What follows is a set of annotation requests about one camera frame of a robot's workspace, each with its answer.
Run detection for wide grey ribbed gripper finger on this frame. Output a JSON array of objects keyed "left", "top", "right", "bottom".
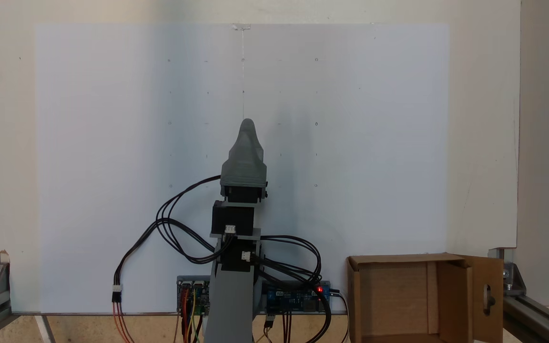
[{"left": 221, "top": 119, "right": 268, "bottom": 188}]

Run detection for circuit board with white connectors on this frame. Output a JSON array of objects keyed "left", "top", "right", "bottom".
[{"left": 176, "top": 275, "right": 211, "bottom": 316}]

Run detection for blue circuit board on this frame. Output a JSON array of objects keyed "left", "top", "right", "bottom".
[{"left": 262, "top": 280, "right": 333, "bottom": 315}]

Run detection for white paper sheet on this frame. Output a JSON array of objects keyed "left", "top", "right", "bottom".
[{"left": 35, "top": 23, "right": 245, "bottom": 315}]

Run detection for brown cardboard box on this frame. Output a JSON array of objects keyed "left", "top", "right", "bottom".
[{"left": 347, "top": 253, "right": 504, "bottom": 343}]

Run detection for black servo cable bundle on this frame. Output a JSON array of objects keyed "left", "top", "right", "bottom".
[{"left": 251, "top": 235, "right": 333, "bottom": 343}]

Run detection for black servo cable loop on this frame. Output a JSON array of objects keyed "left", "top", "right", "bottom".
[{"left": 155, "top": 175, "right": 223, "bottom": 265}]

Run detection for coloured jumper wires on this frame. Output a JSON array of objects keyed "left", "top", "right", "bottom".
[{"left": 174, "top": 285, "right": 206, "bottom": 343}]

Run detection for black cable with white connector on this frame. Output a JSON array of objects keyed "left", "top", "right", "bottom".
[{"left": 112, "top": 218, "right": 227, "bottom": 303}]

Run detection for orange and red wires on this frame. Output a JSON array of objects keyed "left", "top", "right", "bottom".
[{"left": 112, "top": 301, "right": 135, "bottom": 343}]

